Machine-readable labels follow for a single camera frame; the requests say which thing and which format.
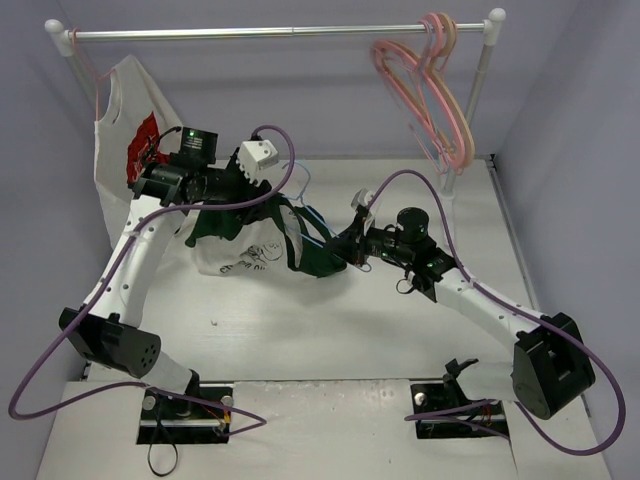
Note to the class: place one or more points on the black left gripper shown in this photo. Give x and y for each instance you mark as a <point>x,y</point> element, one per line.
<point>257,190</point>

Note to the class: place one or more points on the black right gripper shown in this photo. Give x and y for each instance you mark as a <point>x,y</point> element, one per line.
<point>357,242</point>

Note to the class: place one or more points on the white green raglan t-shirt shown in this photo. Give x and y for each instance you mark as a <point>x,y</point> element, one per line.
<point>288,240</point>

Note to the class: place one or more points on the blue wire hanger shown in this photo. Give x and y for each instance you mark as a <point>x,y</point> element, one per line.
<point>299,198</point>

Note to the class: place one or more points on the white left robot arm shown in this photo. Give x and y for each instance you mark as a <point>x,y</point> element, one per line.
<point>106,329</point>

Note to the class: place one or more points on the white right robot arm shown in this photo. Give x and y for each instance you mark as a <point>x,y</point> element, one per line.
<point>546,369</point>

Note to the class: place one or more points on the white shirt with red print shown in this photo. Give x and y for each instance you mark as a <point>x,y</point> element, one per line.
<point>137,115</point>

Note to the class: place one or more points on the pink plastic hanger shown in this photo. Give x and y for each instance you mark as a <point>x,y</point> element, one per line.
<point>430,95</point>

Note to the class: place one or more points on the pink hanger holding shirt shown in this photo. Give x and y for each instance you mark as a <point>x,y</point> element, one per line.
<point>95,77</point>

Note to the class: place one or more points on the metal clothes rack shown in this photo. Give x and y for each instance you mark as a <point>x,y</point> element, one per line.
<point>317,83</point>

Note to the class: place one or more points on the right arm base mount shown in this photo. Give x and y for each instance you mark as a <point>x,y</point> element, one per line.
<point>445,413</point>

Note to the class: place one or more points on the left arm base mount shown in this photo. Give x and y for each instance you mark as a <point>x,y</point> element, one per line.
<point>166,424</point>

